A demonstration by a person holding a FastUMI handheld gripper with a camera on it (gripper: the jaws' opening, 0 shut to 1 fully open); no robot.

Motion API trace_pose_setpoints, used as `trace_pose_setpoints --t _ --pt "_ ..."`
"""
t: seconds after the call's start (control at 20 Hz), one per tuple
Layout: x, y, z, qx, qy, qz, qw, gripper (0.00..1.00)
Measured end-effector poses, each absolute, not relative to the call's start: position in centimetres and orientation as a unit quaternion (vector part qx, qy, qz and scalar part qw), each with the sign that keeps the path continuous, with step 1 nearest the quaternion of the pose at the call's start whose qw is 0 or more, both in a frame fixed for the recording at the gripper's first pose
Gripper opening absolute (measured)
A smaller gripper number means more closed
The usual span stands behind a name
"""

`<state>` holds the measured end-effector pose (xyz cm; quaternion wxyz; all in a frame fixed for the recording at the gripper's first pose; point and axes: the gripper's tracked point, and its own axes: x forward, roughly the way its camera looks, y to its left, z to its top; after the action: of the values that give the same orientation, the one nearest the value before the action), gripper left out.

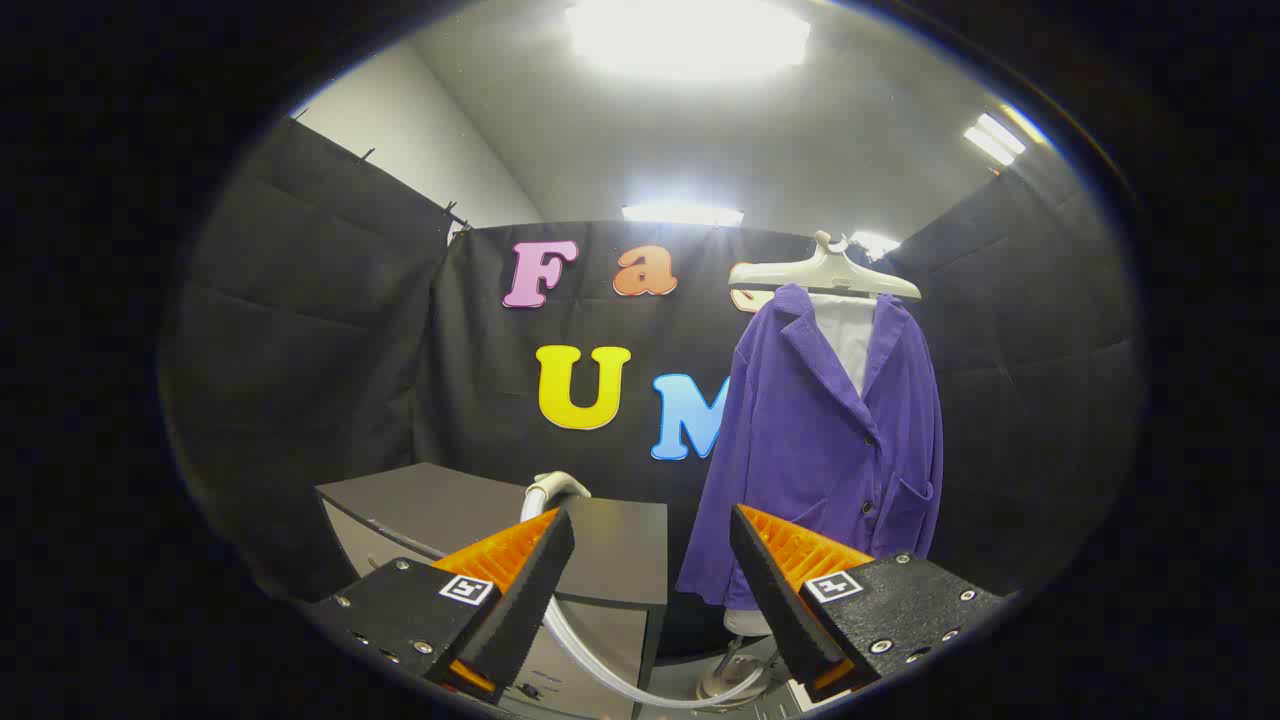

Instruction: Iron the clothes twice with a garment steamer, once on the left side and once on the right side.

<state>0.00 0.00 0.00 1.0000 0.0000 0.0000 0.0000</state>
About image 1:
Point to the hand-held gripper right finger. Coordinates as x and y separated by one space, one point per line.
775 600

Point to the grey cabinet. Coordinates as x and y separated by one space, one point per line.
620 550

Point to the white clothes hanger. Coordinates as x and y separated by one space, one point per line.
820 272

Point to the white ironing form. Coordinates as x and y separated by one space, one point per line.
850 335

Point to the grey steamer base unit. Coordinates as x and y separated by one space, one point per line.
725 680

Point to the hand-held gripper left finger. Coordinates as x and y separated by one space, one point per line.
520 600

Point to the ceiling light panel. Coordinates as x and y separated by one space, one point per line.
690 35
875 243
995 138
682 215

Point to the black backdrop cloth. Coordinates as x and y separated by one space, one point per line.
330 330

